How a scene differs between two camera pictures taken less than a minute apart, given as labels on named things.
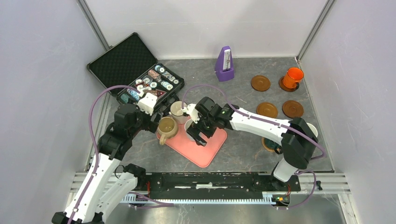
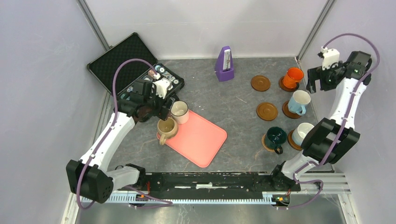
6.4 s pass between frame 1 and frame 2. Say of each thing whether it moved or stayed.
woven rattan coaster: stayed
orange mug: stayed
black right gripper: moved
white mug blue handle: moved
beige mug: stayed
